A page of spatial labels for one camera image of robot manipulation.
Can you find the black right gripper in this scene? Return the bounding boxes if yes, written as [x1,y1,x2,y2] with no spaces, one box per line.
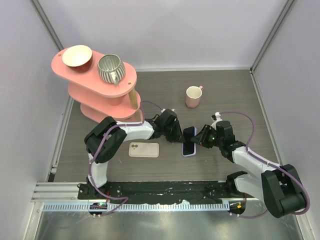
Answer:
[190,124,223,149]

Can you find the dark blue phone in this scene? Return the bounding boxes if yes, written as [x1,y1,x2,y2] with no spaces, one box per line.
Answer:
[182,126,197,148]

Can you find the lilac phone case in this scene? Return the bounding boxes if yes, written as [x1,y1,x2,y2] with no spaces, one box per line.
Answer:
[182,147,196,157]

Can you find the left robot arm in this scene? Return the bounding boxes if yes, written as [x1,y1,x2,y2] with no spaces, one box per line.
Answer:
[79,108,185,200]

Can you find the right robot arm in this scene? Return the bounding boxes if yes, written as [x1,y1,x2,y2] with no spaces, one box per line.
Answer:
[190,120,310,218]

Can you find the beige phone case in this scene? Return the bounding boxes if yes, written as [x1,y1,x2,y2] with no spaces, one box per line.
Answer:
[128,142,160,158]

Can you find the pink ceramic mug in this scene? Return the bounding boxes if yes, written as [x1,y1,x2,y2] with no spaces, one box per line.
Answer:
[185,86,203,108]

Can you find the pink tiered wooden shelf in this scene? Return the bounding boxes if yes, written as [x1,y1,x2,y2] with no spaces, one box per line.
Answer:
[51,49,142,123]

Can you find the grey striped mug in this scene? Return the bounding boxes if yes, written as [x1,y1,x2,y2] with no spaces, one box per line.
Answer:
[97,54,126,86]

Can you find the cream bowl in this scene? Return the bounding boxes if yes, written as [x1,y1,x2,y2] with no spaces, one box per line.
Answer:
[62,45,93,73]

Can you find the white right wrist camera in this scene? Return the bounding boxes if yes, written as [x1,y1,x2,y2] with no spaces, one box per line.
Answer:
[211,112,222,130]

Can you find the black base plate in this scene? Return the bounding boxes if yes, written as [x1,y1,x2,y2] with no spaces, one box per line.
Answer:
[99,180,245,205]

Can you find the white slotted cable duct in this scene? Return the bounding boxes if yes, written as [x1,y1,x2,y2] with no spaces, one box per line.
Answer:
[42,200,230,212]

